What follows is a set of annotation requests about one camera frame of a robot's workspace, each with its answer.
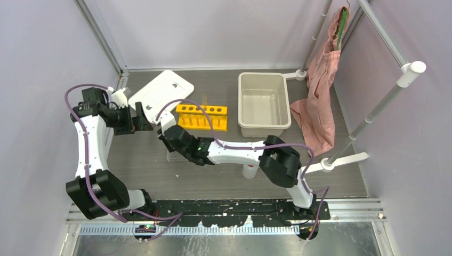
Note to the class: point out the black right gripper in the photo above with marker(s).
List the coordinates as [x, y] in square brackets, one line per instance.
[160, 133]

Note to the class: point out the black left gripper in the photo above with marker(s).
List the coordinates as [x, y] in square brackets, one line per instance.
[142, 123]

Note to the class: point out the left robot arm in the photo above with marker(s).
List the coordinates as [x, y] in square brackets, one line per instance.
[96, 191]

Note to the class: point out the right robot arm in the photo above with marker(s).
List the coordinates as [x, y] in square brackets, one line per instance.
[278, 160]

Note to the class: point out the clear acrylic tube tray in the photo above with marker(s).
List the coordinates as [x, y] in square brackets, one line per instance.
[175, 157]

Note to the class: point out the yellow test tube rack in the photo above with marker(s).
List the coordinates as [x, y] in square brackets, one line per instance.
[192, 118]

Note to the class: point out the white red wash bottle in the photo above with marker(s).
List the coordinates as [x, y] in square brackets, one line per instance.
[249, 171]

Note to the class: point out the beige plastic bin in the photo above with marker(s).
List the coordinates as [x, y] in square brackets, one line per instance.
[263, 104]

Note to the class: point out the pink cloth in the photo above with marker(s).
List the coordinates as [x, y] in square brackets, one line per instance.
[314, 113]

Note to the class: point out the green clothes hanger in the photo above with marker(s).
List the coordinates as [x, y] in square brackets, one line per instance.
[341, 28]

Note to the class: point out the aluminium frame rail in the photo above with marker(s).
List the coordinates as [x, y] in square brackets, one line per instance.
[349, 210]

